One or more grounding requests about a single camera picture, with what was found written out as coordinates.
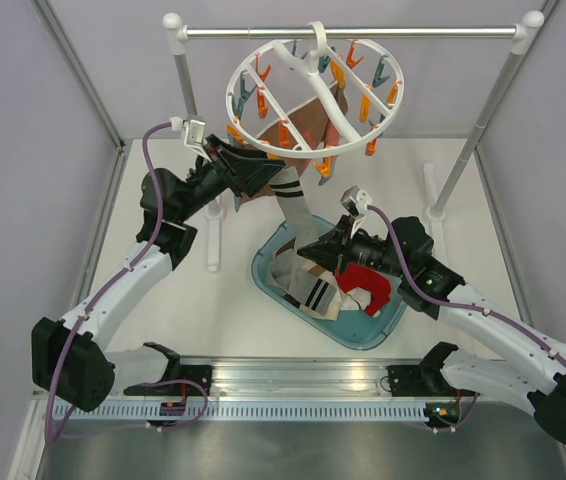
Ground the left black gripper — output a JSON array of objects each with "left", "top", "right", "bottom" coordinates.
[{"left": 175, "top": 134, "right": 286, "bottom": 222}]

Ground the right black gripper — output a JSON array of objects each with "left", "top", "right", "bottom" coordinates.
[{"left": 298, "top": 214, "right": 409, "bottom": 279}]

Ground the red sock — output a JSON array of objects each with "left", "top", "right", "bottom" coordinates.
[
  {"left": 364, "top": 284, "right": 392, "bottom": 317},
  {"left": 336, "top": 264, "right": 392, "bottom": 298}
]

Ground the white cloth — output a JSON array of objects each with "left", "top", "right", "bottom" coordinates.
[{"left": 340, "top": 288, "right": 372, "bottom": 311}]

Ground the white round clip hanger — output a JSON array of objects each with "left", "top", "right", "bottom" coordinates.
[{"left": 225, "top": 21, "right": 405, "bottom": 159}]

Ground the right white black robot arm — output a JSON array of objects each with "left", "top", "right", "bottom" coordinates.
[{"left": 298, "top": 216, "right": 566, "bottom": 445}]

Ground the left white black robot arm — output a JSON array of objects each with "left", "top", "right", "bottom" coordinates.
[{"left": 31, "top": 135, "right": 285, "bottom": 412}]

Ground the coral brown towel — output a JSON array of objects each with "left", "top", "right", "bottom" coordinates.
[{"left": 235, "top": 84, "right": 352, "bottom": 214}]

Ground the teal plastic basin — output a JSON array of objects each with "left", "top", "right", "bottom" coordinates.
[{"left": 251, "top": 221, "right": 407, "bottom": 351}]

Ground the white silver clothes rack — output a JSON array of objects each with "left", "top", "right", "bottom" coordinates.
[{"left": 161, "top": 9, "right": 545, "bottom": 274}]

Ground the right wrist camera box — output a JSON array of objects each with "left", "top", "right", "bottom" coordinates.
[{"left": 340, "top": 186, "right": 372, "bottom": 228}]

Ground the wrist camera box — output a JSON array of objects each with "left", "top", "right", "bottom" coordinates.
[
  {"left": 169, "top": 115, "right": 209, "bottom": 161},
  {"left": 340, "top": 186, "right": 372, "bottom": 228}
]

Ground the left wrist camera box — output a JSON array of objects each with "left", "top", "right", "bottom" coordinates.
[{"left": 169, "top": 115, "right": 209, "bottom": 161}]

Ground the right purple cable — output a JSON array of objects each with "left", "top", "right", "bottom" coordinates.
[{"left": 367, "top": 203, "right": 566, "bottom": 396}]

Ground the purple cable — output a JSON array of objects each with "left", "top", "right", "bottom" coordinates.
[
  {"left": 367, "top": 203, "right": 566, "bottom": 396},
  {"left": 42, "top": 119, "right": 189, "bottom": 446}
]

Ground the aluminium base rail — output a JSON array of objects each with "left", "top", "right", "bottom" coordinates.
[{"left": 87, "top": 355, "right": 514, "bottom": 401}]

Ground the white slotted cable duct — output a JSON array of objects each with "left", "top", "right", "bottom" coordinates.
[{"left": 70, "top": 400, "right": 429, "bottom": 422}]

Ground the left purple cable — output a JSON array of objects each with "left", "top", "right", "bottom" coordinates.
[{"left": 42, "top": 119, "right": 189, "bottom": 446}]

